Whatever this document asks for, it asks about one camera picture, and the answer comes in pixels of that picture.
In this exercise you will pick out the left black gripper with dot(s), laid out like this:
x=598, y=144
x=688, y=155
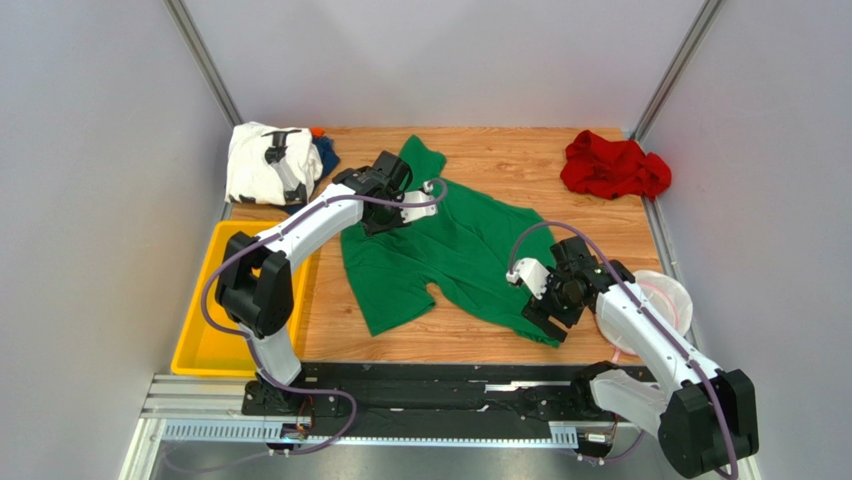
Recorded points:
x=375, y=229

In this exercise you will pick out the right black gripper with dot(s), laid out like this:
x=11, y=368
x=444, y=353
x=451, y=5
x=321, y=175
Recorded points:
x=545, y=314

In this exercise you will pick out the green t shirt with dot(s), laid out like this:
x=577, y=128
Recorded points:
x=464, y=249

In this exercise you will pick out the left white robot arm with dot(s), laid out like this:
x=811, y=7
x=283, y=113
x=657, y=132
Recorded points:
x=254, y=284

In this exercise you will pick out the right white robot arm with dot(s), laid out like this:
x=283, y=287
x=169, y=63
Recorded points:
x=666, y=353

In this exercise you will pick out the blue t shirt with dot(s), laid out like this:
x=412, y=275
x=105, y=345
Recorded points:
x=325, y=160

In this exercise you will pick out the white printed t shirt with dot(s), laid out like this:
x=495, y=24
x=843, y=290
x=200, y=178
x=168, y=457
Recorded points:
x=272, y=166

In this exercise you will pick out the white pink round basket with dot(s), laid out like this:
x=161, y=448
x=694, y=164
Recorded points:
x=668, y=296

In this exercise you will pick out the red t shirt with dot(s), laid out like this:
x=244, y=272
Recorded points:
x=613, y=169

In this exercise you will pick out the yellow plastic bin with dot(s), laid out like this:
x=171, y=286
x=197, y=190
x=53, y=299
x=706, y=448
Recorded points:
x=202, y=351

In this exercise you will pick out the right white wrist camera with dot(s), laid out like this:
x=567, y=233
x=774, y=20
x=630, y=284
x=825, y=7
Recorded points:
x=530, y=273

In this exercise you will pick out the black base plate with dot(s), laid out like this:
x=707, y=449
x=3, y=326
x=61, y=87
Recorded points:
x=431, y=401

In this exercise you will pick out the left aluminium frame post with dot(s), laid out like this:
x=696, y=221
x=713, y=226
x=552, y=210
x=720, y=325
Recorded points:
x=193, y=38

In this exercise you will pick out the aluminium frame post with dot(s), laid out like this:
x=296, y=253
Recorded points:
x=193, y=38
x=688, y=47

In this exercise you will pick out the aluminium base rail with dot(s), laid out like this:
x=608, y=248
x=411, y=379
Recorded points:
x=181, y=408

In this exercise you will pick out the right aluminium frame post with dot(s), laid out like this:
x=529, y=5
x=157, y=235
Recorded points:
x=688, y=47

